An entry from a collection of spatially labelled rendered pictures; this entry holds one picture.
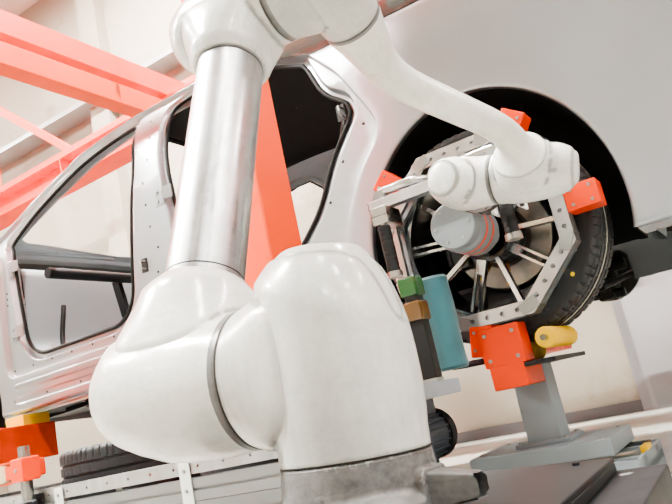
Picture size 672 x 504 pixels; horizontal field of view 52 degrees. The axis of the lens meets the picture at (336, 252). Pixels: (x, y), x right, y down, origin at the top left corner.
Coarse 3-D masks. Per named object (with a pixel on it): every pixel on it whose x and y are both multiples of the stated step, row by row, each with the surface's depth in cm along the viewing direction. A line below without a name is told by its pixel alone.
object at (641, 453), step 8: (640, 440) 197; (648, 440) 195; (656, 440) 198; (624, 448) 197; (632, 448) 196; (640, 448) 185; (648, 448) 185; (656, 448) 194; (616, 456) 181; (624, 456) 180; (632, 456) 179; (640, 456) 175; (648, 456) 181; (656, 456) 190; (664, 456) 200; (616, 464) 174; (624, 464) 173; (632, 464) 172; (640, 464) 171; (648, 464) 178; (656, 464) 187
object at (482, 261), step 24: (432, 216) 229; (552, 216) 196; (408, 240) 218; (432, 240) 232; (504, 240) 208; (432, 264) 228; (456, 264) 211; (480, 264) 207; (504, 264) 203; (480, 288) 206
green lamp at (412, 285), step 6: (408, 276) 137; (414, 276) 136; (420, 276) 139; (402, 282) 137; (408, 282) 136; (414, 282) 136; (420, 282) 138; (402, 288) 137; (408, 288) 136; (414, 288) 136; (420, 288) 137; (402, 294) 137; (408, 294) 136; (414, 294) 136; (420, 294) 137
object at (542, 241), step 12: (528, 204) 213; (540, 204) 211; (516, 216) 214; (528, 216) 212; (540, 216) 210; (528, 228) 212; (540, 228) 210; (552, 228) 208; (528, 240) 212; (540, 240) 210; (552, 240) 208; (528, 252) 211; (540, 252) 209; (492, 264) 217; (516, 264) 213; (528, 264) 211; (480, 276) 219; (492, 276) 217; (516, 276) 213; (528, 276) 211; (504, 288) 215
